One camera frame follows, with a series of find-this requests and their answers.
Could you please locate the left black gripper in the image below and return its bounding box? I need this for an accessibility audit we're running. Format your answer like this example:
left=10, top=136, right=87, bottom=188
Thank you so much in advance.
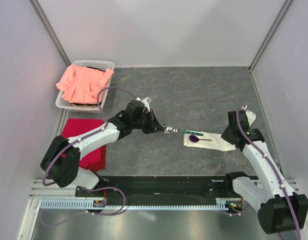
left=132, top=109, right=165, bottom=135

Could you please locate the green handled metal spoon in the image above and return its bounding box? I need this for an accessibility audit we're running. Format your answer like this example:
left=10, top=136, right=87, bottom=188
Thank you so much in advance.
left=163, top=125, right=204, bottom=137

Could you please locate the white cloth napkin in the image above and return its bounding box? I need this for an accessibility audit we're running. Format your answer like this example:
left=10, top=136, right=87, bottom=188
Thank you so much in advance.
left=183, top=131, right=236, bottom=152

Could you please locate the purple handled spoon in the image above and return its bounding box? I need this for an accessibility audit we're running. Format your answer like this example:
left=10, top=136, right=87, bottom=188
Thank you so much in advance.
left=188, top=135, right=211, bottom=143

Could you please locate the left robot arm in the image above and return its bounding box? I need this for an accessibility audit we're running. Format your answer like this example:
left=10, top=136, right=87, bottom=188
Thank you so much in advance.
left=40, top=98, right=167, bottom=197

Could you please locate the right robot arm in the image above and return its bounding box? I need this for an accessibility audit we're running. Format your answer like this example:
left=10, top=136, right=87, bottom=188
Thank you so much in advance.
left=221, top=109, right=308, bottom=240

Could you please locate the red folded cloth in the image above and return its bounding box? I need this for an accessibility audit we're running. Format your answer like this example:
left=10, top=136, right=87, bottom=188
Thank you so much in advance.
left=61, top=118, right=106, bottom=172

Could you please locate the salmon pink cloth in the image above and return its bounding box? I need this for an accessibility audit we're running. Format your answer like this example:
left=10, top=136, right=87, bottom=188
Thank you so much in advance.
left=56, top=64, right=114, bottom=105

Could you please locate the white plastic basket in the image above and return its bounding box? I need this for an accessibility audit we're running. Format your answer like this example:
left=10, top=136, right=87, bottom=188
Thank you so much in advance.
left=55, top=59, right=115, bottom=114

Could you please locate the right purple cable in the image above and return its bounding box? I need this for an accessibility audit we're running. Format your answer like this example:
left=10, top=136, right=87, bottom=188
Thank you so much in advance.
left=235, top=107, right=304, bottom=240

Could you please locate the purple cable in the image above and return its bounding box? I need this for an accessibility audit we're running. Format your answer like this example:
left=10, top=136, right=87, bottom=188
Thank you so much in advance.
left=235, top=107, right=304, bottom=240
left=41, top=86, right=141, bottom=186

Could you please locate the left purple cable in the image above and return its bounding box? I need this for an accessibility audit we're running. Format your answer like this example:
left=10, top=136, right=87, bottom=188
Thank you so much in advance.
left=41, top=86, right=141, bottom=186

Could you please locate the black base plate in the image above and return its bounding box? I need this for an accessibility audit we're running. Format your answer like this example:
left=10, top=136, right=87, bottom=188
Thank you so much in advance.
left=77, top=176, right=241, bottom=199

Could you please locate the slotted cable duct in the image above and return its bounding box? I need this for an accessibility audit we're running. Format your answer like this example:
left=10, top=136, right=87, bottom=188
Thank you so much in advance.
left=40, top=199, right=229, bottom=211

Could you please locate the right aluminium frame post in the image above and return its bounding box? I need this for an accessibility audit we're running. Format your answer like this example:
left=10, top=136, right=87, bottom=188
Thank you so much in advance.
left=248, top=0, right=294, bottom=73

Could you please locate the aluminium frame post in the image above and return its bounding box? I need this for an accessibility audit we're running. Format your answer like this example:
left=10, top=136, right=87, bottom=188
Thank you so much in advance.
left=248, top=0, right=294, bottom=73
left=29, top=0, right=71, bottom=66

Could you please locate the left aluminium frame post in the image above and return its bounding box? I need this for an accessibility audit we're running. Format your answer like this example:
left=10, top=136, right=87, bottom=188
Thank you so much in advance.
left=29, top=0, right=71, bottom=66

